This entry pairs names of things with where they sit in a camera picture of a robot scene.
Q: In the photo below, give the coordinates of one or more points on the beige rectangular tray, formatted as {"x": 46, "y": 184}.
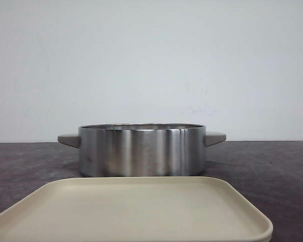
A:
{"x": 195, "y": 208}

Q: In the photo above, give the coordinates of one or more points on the stainless steel steamer pot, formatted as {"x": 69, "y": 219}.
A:
{"x": 142, "y": 149}

